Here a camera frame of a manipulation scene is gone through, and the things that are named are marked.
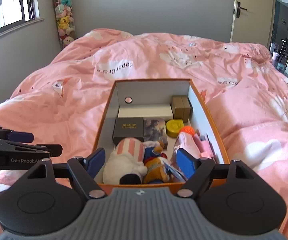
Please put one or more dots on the gold small box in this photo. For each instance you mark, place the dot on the gold small box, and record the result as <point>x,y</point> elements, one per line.
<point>181,107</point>

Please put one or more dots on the orange bear plush blue outfit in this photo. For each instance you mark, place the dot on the orange bear plush blue outfit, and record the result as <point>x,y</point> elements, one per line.
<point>154,160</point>

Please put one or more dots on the pink printed duvet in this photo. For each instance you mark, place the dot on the pink printed duvet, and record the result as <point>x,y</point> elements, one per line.
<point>246,96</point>

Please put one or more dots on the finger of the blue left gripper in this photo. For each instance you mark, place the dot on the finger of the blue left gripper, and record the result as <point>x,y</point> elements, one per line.
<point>20,137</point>

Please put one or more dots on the dark grey rectangular box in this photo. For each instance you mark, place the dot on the dark grey rectangular box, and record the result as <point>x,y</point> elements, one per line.
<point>128,128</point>

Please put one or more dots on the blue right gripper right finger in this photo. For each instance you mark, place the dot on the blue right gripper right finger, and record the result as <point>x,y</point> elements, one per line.
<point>186,163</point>

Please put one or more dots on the orange crochet ball toy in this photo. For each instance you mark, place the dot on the orange crochet ball toy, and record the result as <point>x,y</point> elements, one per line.
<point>188,130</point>

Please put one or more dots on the orange cardboard storage box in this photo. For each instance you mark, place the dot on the orange cardboard storage box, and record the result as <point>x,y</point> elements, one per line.
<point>148,92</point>

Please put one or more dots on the pink pouch with carabiner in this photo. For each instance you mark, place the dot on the pink pouch with carabiner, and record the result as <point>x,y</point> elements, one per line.
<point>193,145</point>

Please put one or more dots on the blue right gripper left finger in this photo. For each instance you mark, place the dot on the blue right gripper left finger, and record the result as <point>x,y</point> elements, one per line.
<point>94,162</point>

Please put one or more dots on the pink striped white plush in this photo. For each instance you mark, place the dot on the pink striped white plush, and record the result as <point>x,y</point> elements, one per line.
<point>125,164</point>

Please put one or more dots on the yellow round tape measure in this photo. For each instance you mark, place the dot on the yellow round tape measure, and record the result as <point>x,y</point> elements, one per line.
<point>173,127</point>

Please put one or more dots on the plush toy storage column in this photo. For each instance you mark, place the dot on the plush toy storage column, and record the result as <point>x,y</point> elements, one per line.
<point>65,22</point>

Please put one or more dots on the white long box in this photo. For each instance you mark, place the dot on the white long box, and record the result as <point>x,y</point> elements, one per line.
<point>154,111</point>

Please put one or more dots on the cream bedroom door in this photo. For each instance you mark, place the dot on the cream bedroom door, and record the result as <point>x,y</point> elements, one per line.
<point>253,21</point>

